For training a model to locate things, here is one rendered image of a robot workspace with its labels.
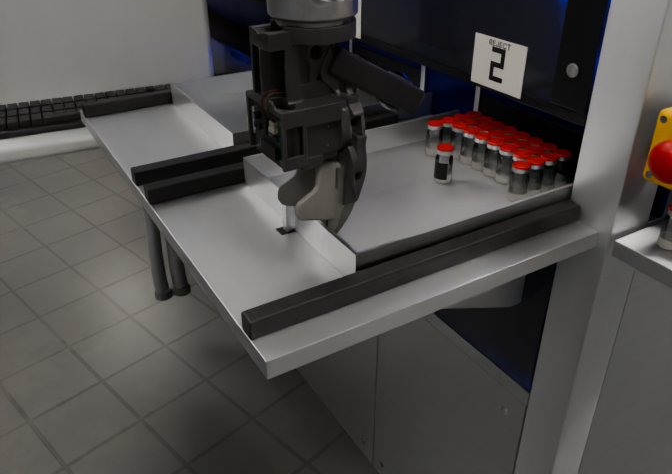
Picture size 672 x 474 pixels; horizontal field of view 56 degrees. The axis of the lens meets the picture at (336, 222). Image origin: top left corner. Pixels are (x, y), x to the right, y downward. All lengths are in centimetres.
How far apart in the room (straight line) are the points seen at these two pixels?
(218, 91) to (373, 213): 49
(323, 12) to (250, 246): 27
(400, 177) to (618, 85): 28
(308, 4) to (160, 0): 93
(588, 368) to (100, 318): 158
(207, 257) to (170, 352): 128
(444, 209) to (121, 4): 88
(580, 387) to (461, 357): 21
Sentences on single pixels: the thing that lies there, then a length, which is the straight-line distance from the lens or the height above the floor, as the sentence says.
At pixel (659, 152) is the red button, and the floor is 100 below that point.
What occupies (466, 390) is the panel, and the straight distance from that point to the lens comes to 104.
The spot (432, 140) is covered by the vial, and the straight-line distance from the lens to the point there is 86.
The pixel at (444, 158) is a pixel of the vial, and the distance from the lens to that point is 78.
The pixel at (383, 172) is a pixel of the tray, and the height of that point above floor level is 88.
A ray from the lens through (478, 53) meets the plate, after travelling 82.
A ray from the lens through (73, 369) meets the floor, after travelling 195.
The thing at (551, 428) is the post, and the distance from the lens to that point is 92.
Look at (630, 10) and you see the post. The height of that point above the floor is 111.
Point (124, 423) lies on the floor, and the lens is 176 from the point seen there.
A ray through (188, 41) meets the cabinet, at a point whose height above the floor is 90.
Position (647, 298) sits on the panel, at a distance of 88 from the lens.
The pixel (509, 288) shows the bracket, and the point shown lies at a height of 76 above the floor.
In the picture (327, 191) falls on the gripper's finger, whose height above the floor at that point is 97.
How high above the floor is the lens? 123
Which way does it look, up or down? 30 degrees down
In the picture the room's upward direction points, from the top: straight up
